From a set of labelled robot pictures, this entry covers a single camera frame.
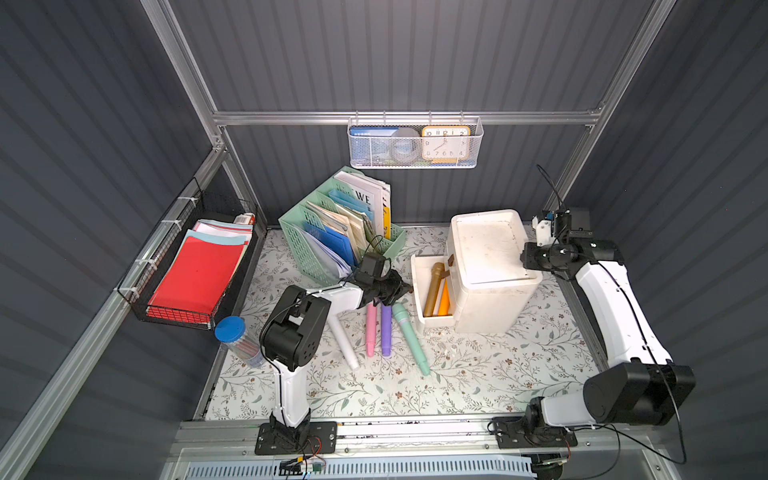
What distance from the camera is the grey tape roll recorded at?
88 centimetres

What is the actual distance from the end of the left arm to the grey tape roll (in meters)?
0.35

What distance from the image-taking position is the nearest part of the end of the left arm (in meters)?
0.77
